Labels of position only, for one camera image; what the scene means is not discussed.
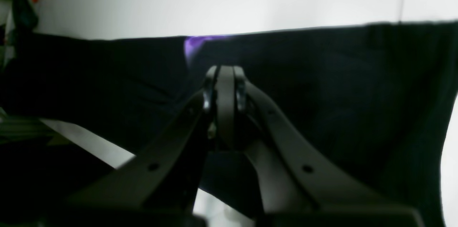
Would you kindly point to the black T-shirt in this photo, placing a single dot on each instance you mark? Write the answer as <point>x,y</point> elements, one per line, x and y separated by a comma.
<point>374,99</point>

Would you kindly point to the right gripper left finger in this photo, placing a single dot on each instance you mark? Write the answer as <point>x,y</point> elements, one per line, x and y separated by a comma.
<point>165,176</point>

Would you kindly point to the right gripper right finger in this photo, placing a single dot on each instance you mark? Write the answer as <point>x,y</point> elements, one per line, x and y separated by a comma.
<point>299,186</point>

